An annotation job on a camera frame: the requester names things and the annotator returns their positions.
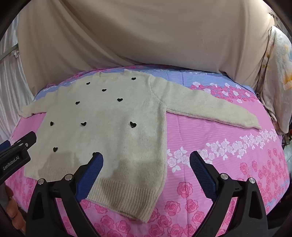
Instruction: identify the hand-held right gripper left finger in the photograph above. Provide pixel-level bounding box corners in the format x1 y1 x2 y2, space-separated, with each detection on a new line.
25 152 104 237

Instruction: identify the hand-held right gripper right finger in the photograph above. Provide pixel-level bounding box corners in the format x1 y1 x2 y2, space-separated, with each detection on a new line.
189 150 268 237

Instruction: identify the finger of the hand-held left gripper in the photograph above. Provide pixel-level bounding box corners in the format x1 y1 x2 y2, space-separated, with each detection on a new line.
11 131 37 149

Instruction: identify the beige fluffy towel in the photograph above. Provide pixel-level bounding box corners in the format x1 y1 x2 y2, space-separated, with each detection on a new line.
19 69 262 222

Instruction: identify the person's left hand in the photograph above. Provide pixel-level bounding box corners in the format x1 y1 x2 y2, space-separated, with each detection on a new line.
5 186 25 233

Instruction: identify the pink floral bedsheet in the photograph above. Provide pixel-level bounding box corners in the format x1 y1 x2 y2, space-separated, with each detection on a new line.
6 65 290 237

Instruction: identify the white curtain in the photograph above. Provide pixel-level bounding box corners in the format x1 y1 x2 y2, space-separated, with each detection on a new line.
0 17 34 142

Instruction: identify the white floral pillow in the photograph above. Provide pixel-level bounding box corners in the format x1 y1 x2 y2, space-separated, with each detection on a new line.
260 25 292 135

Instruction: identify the beige backdrop cloth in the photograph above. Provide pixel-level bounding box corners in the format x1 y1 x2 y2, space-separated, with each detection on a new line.
17 0 277 89

